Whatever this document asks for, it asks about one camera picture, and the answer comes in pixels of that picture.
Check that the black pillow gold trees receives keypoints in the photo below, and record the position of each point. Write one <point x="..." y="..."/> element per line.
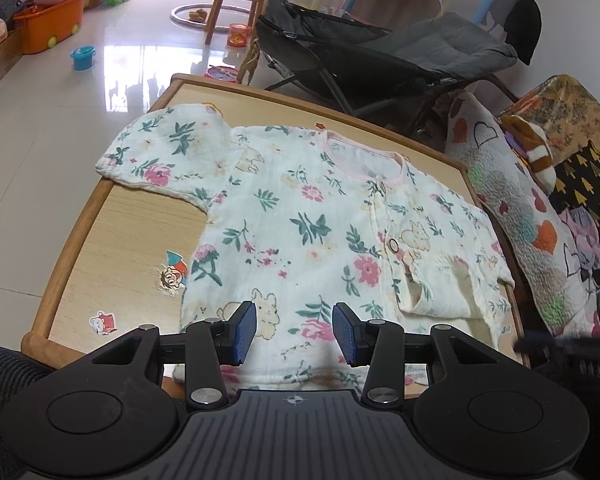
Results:
<point x="587" y="185"/>

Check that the person's black trousers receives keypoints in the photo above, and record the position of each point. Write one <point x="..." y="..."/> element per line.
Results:
<point x="5" y="375"/>

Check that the purple plastic toy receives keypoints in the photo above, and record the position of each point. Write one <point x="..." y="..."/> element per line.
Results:
<point x="512" y="145"/>

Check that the red white small sticker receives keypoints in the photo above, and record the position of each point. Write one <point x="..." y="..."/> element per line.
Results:
<point x="102" y="322"/>

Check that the tan stick bundle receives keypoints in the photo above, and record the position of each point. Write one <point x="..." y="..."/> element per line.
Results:
<point x="252" y="57"/>

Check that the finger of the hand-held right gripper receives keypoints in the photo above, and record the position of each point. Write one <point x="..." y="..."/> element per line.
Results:
<point x="545" y="345"/>

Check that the orange storage bin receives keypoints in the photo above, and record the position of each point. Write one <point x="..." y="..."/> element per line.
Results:
<point x="50" y="22"/>

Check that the purple print garment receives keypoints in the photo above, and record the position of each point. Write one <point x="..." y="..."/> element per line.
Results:
<point x="587" y="250"/>

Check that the pink toy drum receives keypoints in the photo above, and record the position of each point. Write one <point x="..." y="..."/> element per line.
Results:
<point x="222" y="73"/>

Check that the floral sofa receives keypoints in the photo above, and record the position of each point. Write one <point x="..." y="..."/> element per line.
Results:
<point x="570" y="105"/>

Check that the small brown toy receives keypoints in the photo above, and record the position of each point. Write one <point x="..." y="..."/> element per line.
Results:
<point x="197" y="14"/>

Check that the black hanging garment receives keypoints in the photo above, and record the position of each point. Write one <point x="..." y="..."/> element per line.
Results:
<point x="522" y="25"/>

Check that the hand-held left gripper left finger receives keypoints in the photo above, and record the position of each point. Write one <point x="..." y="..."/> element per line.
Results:
<point x="245" y="332"/>

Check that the grey folding lounge chair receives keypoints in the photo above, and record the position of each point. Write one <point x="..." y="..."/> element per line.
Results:
<point x="430" y="45"/>

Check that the red hat cartoon sticker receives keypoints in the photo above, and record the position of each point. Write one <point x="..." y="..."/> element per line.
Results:
<point x="172" y="272"/>

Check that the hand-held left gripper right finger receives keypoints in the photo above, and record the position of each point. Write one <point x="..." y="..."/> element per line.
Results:
<point x="345" y="335"/>

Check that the floral baby garment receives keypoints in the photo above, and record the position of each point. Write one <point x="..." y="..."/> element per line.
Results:
<point x="305" y="220"/>

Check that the blue toy bucket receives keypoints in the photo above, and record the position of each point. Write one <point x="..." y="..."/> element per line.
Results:
<point x="82" y="57"/>

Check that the quilted heart blanket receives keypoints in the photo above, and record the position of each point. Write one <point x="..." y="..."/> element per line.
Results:
<point x="525" y="220"/>

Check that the yellow round disc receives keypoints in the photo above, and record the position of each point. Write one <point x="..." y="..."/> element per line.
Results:
<point x="212" y="107"/>

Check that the brown white plush toy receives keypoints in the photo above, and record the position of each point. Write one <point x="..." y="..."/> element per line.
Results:
<point x="532" y="147"/>

